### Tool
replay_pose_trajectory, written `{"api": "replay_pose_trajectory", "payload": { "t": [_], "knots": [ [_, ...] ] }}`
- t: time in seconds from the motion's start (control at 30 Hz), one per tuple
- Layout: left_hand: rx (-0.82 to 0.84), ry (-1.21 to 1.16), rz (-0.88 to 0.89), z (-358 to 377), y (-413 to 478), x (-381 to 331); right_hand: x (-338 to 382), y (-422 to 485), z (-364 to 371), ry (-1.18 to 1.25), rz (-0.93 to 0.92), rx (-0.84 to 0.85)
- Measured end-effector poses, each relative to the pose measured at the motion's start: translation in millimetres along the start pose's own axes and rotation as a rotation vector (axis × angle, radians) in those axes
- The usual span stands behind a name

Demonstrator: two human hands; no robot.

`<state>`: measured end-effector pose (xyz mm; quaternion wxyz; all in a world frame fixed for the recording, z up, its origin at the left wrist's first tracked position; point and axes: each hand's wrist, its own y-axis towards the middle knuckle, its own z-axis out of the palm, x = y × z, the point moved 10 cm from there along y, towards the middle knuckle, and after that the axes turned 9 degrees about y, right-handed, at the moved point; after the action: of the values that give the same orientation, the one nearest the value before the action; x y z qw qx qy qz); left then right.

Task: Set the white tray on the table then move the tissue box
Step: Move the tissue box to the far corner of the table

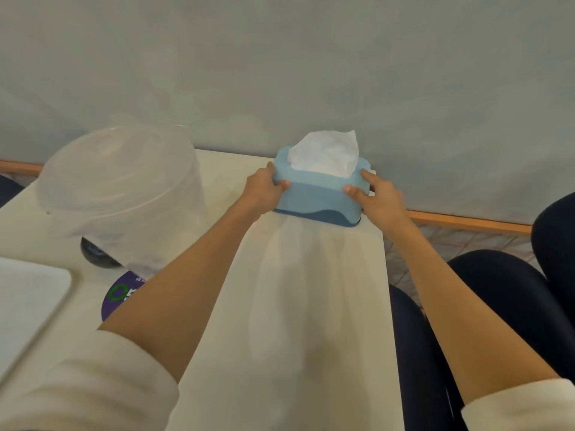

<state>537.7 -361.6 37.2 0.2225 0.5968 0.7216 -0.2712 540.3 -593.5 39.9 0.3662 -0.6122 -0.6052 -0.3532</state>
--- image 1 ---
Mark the person's right hand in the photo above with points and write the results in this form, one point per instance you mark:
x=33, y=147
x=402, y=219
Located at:
x=385, y=205

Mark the person's left hand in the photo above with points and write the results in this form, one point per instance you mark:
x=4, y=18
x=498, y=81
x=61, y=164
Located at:
x=259, y=192

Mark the person's right thumb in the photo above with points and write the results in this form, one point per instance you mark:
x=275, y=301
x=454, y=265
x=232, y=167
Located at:
x=355, y=191

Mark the person's left thumb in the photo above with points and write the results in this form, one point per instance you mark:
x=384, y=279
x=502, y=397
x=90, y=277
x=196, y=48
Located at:
x=283, y=185

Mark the blue tissue box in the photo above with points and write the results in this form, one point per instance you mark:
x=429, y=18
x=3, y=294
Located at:
x=314, y=197

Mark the person's left forearm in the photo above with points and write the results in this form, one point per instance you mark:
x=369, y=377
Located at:
x=188, y=282

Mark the person's right forearm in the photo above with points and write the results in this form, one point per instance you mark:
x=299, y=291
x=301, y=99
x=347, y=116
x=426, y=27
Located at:
x=453, y=305

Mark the white tissue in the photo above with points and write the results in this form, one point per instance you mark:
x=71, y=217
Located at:
x=324, y=153

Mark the orange wooden skirting board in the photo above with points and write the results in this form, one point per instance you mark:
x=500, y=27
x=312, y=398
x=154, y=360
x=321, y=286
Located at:
x=467, y=221

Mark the translucent plastic lidded container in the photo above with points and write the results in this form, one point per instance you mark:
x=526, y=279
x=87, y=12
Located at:
x=121, y=188

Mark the black round object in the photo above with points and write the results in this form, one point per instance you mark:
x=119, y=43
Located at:
x=95, y=254

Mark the black chair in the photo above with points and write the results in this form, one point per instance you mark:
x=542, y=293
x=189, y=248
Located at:
x=557, y=246
x=9, y=190

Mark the white right sleeve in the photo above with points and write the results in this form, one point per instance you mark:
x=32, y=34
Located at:
x=525, y=408

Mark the white sleeve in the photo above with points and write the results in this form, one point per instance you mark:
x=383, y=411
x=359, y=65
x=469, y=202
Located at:
x=525, y=408
x=85, y=386

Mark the white left sleeve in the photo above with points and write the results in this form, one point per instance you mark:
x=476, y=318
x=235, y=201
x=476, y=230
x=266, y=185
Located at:
x=85, y=386

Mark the white tray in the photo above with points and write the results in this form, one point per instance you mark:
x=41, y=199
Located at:
x=27, y=305

